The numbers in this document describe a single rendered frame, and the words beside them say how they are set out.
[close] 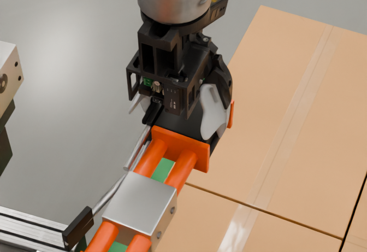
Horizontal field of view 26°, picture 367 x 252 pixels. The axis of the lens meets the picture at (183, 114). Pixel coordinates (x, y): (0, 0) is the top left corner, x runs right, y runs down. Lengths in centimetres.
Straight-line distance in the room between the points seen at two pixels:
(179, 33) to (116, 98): 181
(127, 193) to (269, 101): 101
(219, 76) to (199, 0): 13
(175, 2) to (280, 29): 129
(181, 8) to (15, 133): 182
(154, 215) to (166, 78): 16
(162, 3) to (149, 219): 25
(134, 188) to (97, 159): 155
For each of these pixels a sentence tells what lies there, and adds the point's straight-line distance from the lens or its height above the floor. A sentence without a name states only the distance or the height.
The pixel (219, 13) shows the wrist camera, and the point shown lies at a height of 134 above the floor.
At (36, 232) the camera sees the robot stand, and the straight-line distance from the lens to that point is 206.
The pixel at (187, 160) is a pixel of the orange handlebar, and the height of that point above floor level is 120.
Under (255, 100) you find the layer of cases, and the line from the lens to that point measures 187.
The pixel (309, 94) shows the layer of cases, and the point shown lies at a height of 54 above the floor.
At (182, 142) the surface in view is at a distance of 94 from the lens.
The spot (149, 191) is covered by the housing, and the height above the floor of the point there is 121.
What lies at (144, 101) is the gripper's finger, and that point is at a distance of 97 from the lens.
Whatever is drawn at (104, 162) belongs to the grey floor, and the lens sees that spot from 244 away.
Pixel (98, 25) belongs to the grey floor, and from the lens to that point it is 284.
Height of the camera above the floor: 195
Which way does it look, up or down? 50 degrees down
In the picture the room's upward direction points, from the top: straight up
